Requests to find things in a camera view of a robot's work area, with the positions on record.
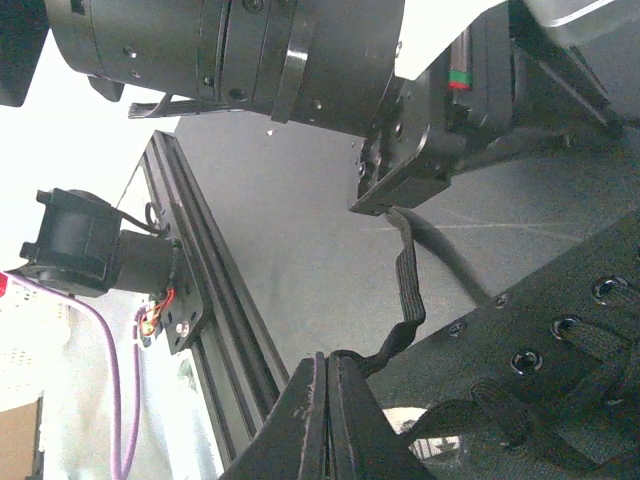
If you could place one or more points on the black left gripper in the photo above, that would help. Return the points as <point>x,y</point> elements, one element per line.
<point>576,88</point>

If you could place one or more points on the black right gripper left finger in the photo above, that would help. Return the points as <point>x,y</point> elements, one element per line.
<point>292,443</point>

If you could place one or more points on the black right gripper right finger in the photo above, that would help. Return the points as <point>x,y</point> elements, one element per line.
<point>363,445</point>

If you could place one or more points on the black canvas shoe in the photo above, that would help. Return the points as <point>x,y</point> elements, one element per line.
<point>541,383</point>

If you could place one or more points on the black shoelace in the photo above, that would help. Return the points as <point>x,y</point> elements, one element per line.
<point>415,230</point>

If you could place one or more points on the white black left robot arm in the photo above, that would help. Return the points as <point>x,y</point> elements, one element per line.
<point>322,63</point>

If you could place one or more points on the black front mounting rail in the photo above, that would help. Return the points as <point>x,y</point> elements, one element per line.
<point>213,316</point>

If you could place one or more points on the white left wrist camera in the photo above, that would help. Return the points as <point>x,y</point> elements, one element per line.
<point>428,28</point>

